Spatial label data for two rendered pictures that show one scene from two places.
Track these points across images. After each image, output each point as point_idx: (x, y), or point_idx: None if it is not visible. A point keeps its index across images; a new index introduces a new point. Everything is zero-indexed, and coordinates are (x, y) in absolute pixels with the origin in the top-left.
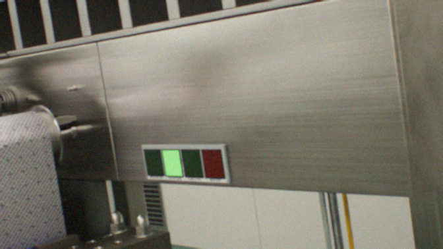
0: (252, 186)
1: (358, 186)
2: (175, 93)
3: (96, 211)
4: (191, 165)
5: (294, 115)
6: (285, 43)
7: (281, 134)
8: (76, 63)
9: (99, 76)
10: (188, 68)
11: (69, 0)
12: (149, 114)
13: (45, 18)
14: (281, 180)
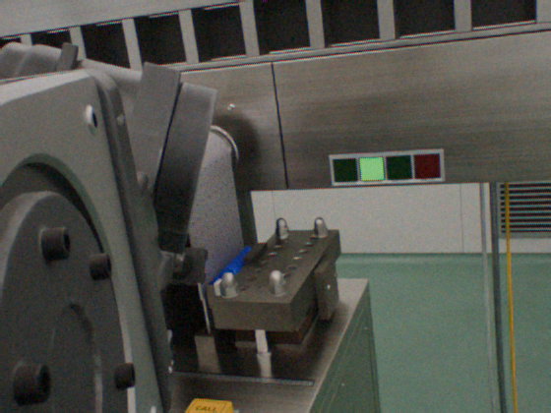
0: (470, 182)
1: None
2: (383, 107)
3: (247, 220)
4: (397, 168)
5: (531, 121)
6: (532, 61)
7: (513, 137)
8: (236, 83)
9: (272, 94)
10: (403, 85)
11: (203, 21)
12: (342, 127)
13: (187, 38)
14: (507, 174)
